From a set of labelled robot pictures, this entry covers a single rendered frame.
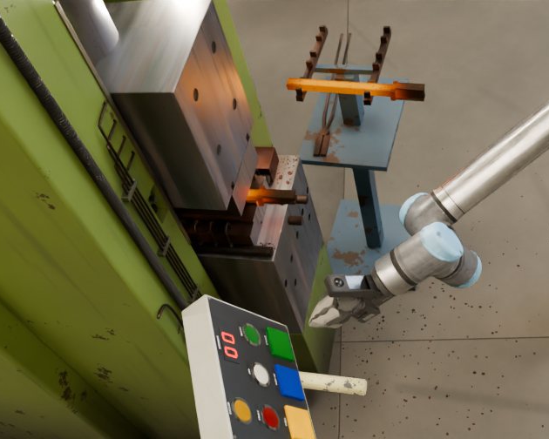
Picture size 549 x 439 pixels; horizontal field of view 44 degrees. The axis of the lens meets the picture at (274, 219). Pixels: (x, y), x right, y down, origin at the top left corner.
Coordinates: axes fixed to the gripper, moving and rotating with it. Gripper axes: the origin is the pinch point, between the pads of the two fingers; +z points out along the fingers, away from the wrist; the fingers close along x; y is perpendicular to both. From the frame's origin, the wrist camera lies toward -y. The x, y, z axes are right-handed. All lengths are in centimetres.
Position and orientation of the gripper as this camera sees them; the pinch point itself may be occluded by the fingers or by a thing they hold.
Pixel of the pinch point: (311, 320)
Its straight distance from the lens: 157.6
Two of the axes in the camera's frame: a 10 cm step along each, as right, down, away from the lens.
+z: -7.2, 5.5, 4.3
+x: -2.1, -7.6, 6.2
